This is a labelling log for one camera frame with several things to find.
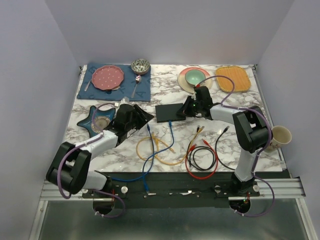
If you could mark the pink dotted plate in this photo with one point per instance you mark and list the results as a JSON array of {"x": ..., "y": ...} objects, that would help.
[{"x": 107, "y": 78}]

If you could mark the floral patterned bowl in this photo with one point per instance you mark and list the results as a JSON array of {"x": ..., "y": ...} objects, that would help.
[{"x": 140, "y": 66}]

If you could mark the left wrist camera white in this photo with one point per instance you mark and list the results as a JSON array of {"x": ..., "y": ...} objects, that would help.
[{"x": 124, "y": 100}]

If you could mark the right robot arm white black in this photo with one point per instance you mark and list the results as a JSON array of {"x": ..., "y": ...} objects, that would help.
[{"x": 252, "y": 131}]

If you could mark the blue star-shaped dish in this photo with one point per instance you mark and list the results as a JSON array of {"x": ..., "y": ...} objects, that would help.
[{"x": 96, "y": 120}]

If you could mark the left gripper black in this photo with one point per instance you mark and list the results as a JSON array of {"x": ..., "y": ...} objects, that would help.
[{"x": 143, "y": 118}]

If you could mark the blue cloth placemat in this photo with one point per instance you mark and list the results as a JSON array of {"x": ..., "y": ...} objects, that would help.
[{"x": 143, "y": 90}]

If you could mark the black mounting base plate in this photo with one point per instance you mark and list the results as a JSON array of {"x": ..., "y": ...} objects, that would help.
[{"x": 170, "y": 190}]

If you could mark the orange woven mat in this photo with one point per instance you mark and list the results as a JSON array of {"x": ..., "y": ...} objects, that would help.
[{"x": 237, "y": 74}]

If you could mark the blue ethernet cable long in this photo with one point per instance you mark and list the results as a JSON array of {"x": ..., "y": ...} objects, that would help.
[{"x": 151, "y": 157}]

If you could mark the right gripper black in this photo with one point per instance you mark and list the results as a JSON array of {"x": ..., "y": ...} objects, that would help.
[{"x": 186, "y": 106}]

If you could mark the green bowl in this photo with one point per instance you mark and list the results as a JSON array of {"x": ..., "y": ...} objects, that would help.
[{"x": 194, "y": 77}]

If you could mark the cream printed mug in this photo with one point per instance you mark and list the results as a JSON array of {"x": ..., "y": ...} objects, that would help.
[{"x": 281, "y": 136}]

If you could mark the metal spoon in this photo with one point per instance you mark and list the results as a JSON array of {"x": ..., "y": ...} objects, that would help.
[{"x": 138, "y": 80}]

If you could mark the beige pink plate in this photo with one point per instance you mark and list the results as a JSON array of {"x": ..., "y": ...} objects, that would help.
[{"x": 182, "y": 81}]

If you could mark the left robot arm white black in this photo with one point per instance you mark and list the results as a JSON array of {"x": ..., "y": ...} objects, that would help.
[{"x": 69, "y": 169}]

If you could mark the black network switch box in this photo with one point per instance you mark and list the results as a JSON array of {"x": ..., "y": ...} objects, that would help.
[{"x": 169, "y": 112}]

